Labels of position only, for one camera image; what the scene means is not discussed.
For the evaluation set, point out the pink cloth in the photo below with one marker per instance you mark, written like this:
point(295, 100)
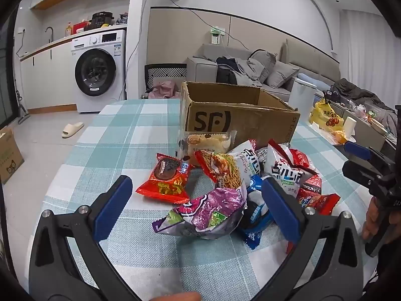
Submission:
point(164, 89)

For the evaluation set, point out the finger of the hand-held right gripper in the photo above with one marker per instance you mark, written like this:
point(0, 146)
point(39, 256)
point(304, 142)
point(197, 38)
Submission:
point(360, 172)
point(358, 150)

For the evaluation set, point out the purple snack bag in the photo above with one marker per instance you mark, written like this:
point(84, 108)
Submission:
point(206, 210)

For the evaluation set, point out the clear bread packet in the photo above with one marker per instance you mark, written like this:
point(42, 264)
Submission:
point(206, 142)

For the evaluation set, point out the black patterned chair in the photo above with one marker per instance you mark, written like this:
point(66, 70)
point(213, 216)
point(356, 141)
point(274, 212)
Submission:
point(166, 72)

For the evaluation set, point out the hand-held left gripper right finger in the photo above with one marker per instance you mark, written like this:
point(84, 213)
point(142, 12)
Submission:
point(282, 207)

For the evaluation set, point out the white striped snack bag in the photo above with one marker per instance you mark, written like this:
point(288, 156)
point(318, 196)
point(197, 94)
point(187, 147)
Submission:
point(247, 163)

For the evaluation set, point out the yellow plastic bag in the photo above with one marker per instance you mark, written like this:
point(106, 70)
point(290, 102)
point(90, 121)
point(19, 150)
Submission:
point(325, 116)

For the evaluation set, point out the blue cookie packet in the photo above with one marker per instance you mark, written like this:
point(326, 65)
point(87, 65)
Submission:
point(255, 216)

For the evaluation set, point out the white paper cup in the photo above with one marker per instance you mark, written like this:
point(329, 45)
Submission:
point(350, 127)

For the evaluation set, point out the black pressure cooker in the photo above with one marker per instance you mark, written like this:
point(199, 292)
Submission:
point(101, 20)

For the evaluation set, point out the printed cardboard floor box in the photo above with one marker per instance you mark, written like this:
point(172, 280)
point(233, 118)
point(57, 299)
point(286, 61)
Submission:
point(9, 156)

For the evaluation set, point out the floor mop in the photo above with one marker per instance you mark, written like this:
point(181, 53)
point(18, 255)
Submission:
point(22, 116)

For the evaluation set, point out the red chocolate pie packet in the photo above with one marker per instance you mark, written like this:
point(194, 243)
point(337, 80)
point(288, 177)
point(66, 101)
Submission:
point(163, 188)

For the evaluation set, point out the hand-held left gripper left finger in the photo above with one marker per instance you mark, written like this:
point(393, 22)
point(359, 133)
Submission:
point(112, 203)

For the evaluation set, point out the person's right hand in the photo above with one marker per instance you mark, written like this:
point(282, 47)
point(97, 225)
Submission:
point(371, 218)

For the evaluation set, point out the kitchen faucet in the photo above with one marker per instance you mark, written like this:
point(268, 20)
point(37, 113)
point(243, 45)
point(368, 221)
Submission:
point(51, 34)

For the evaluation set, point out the grey sofa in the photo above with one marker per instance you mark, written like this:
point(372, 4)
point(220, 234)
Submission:
point(200, 65)

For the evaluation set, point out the teal checkered tablecloth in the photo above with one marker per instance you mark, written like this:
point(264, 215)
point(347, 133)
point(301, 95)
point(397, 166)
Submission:
point(125, 131)

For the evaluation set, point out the beige slipper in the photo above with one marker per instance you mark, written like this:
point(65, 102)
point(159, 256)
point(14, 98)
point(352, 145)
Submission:
point(72, 129)

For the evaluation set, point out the white snack bag red top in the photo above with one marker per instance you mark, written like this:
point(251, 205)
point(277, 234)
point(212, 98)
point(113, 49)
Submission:
point(286, 175)

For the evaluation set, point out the grey hooded jacket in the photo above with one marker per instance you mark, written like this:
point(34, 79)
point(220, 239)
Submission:
point(250, 69)

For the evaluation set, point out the yellow bottle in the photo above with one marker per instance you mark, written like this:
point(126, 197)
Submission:
point(68, 30)

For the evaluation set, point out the white trash bin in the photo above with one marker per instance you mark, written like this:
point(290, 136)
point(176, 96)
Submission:
point(300, 97)

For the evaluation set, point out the grey pillow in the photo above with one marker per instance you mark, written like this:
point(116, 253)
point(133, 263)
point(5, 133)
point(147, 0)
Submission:
point(282, 73)
point(264, 62)

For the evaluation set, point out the brown cardboard box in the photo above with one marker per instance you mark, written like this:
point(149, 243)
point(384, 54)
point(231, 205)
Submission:
point(250, 122)

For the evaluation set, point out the white base cabinet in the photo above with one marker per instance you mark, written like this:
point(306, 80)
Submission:
point(47, 75)

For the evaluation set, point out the red noodle snack packet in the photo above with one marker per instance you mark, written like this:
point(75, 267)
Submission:
point(225, 172)

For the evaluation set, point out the dark glass door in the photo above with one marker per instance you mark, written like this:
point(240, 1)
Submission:
point(6, 84)

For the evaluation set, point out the dark grey blanket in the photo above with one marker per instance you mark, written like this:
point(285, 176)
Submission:
point(354, 89)

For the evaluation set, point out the white washing machine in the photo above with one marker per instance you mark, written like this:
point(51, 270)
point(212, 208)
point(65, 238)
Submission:
point(97, 72)

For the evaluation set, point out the white wall socket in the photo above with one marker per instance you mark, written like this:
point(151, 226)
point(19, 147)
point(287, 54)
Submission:
point(21, 31)

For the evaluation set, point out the dark jacket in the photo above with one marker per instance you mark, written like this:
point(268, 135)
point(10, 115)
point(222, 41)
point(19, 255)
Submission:
point(225, 72)

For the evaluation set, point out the person's left hand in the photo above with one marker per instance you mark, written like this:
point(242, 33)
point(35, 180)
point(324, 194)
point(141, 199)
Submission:
point(175, 297)

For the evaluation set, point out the light blue cushion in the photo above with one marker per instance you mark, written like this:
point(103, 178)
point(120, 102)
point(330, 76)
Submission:
point(310, 79)

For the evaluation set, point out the red box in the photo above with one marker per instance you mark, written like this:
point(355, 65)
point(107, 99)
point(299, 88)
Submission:
point(80, 27)

